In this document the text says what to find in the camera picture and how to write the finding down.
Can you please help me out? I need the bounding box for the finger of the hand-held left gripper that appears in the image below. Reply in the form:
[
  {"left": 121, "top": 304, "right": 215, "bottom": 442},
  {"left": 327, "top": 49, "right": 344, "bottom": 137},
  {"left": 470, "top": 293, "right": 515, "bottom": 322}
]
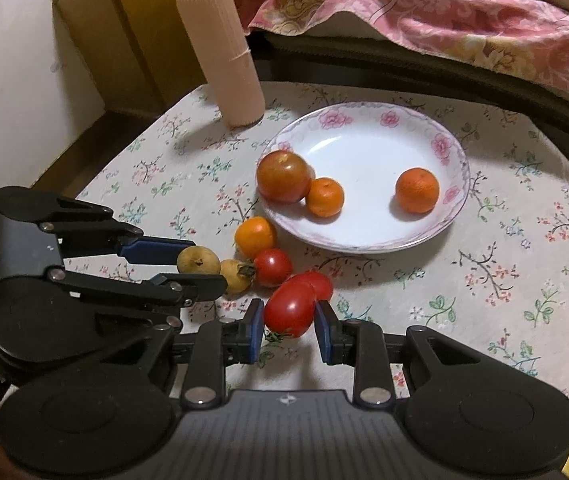
[
  {"left": 46, "top": 266, "right": 228, "bottom": 333},
  {"left": 0, "top": 186, "right": 194, "bottom": 267}
]

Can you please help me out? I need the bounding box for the pink ribbed cylinder container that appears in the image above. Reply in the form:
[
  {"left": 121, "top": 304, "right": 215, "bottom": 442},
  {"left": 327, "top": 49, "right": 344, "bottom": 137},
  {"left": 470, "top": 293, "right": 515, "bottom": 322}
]
[{"left": 176, "top": 0, "right": 266, "bottom": 128}]

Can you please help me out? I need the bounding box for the red cherry tomato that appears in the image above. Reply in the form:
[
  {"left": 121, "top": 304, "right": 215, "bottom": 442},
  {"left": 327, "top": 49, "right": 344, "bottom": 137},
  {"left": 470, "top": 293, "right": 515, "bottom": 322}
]
[
  {"left": 263, "top": 280, "right": 318, "bottom": 339},
  {"left": 253, "top": 248, "right": 294, "bottom": 288},
  {"left": 292, "top": 270, "right": 334, "bottom": 301}
]

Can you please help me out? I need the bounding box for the pink floral quilt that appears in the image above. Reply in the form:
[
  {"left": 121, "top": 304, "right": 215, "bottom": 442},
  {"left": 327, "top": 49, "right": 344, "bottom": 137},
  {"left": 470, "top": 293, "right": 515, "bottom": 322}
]
[{"left": 227, "top": 0, "right": 569, "bottom": 107}]

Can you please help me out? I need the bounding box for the dark bed frame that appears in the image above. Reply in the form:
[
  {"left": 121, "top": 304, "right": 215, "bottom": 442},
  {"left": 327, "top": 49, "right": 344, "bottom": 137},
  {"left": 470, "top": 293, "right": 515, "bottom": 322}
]
[{"left": 249, "top": 30, "right": 569, "bottom": 171}]

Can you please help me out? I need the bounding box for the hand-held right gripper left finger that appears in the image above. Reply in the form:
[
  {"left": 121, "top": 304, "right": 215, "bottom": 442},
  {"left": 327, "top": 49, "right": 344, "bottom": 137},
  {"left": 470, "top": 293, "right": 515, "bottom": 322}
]
[{"left": 89, "top": 299, "right": 265, "bottom": 407}]

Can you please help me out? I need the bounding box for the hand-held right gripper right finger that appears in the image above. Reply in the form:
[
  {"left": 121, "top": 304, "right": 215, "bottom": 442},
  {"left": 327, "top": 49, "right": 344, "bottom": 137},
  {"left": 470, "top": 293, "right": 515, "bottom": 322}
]
[{"left": 315, "top": 299, "right": 490, "bottom": 407}]

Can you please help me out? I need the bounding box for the wooden cabinet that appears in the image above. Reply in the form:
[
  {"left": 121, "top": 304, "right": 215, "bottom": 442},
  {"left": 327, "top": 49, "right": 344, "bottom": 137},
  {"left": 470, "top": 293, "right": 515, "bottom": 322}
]
[{"left": 52, "top": 0, "right": 245, "bottom": 117}]

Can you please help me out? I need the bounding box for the white floral rimmed plate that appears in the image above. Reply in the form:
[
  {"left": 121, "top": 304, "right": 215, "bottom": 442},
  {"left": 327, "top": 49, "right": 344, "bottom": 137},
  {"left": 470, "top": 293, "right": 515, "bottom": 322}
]
[{"left": 257, "top": 101, "right": 470, "bottom": 254}]

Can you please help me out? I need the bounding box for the brown longan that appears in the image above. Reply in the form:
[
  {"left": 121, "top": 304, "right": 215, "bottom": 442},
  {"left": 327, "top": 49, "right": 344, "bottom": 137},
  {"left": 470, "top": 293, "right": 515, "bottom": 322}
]
[
  {"left": 219, "top": 259, "right": 255, "bottom": 295},
  {"left": 176, "top": 245, "right": 221, "bottom": 276}
]

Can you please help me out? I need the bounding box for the large red tomato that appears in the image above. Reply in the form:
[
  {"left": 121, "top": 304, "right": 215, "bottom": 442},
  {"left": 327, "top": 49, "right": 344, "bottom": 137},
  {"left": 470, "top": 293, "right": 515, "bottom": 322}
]
[{"left": 256, "top": 150, "right": 313, "bottom": 205}]

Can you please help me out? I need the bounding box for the floral printed tablecloth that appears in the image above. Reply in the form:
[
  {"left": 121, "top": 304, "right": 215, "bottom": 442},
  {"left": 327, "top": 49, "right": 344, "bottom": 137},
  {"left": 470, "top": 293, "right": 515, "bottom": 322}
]
[{"left": 72, "top": 80, "right": 569, "bottom": 411}]

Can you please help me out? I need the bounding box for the orange tangerine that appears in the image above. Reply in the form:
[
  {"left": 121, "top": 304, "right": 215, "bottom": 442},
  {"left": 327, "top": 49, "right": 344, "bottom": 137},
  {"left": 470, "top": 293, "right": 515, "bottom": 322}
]
[
  {"left": 234, "top": 216, "right": 278, "bottom": 259},
  {"left": 306, "top": 177, "right": 345, "bottom": 219},
  {"left": 395, "top": 167, "right": 440, "bottom": 214}
]

